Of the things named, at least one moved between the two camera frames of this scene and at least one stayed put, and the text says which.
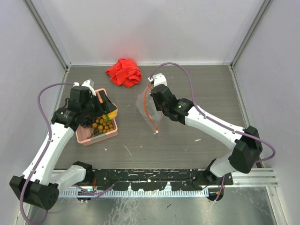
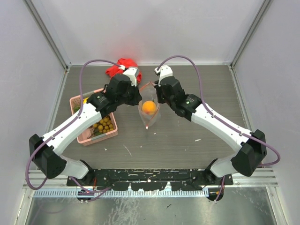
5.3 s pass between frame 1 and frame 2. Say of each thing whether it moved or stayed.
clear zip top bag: moved
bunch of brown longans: stayed
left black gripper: moved
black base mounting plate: stayed
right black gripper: moved
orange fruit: moved
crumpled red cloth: stayed
